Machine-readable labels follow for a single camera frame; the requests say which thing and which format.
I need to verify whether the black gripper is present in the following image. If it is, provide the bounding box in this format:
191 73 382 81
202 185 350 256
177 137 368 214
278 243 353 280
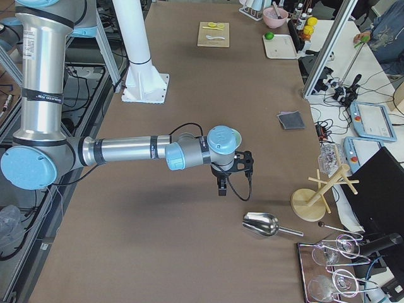
211 151 254 196

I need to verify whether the white ceramic spoon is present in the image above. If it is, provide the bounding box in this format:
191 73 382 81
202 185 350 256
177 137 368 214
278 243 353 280
205 35 226 40

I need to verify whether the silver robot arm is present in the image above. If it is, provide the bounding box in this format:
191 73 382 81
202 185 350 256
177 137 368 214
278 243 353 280
1 1 254 196

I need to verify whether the pink bowl of ice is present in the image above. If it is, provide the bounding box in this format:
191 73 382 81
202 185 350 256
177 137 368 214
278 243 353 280
263 7 288 28

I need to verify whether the metal scoop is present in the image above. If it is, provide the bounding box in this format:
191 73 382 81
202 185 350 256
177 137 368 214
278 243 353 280
242 212 304 237

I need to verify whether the grey folded cloth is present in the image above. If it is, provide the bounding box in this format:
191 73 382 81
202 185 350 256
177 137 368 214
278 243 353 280
277 111 306 130

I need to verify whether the wooden mug tree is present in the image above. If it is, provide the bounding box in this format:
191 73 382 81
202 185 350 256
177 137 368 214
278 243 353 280
290 146 359 222

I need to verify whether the blue teach pendant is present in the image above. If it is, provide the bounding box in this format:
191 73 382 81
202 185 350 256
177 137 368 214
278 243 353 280
343 136 384 173
350 101 397 142

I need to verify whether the wine glass rack tray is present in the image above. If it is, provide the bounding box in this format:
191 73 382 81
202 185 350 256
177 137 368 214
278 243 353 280
297 234 378 302

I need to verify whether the bamboo cutting board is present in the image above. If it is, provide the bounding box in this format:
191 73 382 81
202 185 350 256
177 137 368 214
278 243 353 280
197 21 230 48

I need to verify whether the cream rabbit tray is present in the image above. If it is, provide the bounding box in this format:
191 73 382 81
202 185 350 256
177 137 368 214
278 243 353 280
262 34 297 59

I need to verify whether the green lime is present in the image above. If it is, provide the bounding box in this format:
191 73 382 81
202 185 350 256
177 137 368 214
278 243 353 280
264 32 274 40

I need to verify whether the yellow plastic knife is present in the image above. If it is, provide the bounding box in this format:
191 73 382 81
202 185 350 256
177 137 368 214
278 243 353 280
202 26 224 31

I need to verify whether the black monitor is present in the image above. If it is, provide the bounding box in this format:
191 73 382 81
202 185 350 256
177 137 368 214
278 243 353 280
343 147 404 235

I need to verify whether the steel muddler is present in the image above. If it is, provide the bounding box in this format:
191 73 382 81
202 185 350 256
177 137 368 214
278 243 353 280
272 1 282 20

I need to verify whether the yellow lemon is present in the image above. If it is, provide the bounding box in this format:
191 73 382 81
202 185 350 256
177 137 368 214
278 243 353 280
306 16 318 27

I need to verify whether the white pedestal column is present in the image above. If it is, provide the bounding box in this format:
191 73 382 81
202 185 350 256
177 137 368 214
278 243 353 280
113 0 169 104

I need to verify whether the aluminium frame post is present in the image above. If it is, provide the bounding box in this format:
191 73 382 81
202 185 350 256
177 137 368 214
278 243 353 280
302 0 358 99

